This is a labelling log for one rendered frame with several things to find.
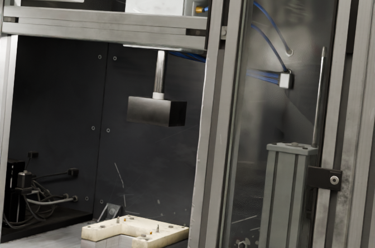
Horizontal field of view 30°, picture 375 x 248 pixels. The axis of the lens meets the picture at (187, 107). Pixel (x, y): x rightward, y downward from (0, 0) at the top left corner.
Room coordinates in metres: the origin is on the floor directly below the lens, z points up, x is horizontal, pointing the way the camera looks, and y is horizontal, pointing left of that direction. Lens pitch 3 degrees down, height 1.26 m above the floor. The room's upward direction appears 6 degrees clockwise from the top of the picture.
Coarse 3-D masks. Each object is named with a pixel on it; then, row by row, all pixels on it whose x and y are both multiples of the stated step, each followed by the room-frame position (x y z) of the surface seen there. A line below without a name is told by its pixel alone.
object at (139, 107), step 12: (156, 60) 1.24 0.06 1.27; (156, 72) 1.23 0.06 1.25; (156, 84) 1.23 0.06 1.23; (132, 96) 1.23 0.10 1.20; (144, 96) 1.27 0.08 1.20; (156, 96) 1.23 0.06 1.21; (132, 108) 1.23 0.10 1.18; (144, 108) 1.22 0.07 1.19; (156, 108) 1.20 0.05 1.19; (168, 108) 1.19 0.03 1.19; (180, 108) 1.23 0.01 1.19; (132, 120) 1.22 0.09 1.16; (144, 120) 1.21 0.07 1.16; (156, 120) 1.20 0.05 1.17; (168, 120) 1.19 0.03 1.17; (180, 120) 1.23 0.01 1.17
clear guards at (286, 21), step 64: (64, 0) 1.08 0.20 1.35; (128, 0) 1.03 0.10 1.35; (192, 0) 0.98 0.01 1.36; (256, 0) 0.94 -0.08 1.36; (320, 0) 0.90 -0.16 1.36; (256, 64) 0.93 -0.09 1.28; (320, 64) 0.90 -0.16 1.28; (256, 128) 0.93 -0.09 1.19; (320, 128) 0.89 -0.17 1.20; (256, 192) 0.93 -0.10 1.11
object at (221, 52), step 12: (216, 72) 0.96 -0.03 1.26; (216, 84) 0.96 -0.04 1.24; (216, 96) 0.96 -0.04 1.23; (216, 108) 0.96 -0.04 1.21; (0, 120) 1.15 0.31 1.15; (216, 120) 0.96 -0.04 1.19; (0, 132) 1.15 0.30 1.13; (216, 132) 0.96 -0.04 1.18; (0, 144) 1.15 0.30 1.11; (0, 156) 1.16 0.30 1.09; (204, 192) 0.96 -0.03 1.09; (204, 204) 0.96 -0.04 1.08; (204, 216) 0.96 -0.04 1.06; (204, 228) 0.96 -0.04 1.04; (204, 240) 0.96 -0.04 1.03
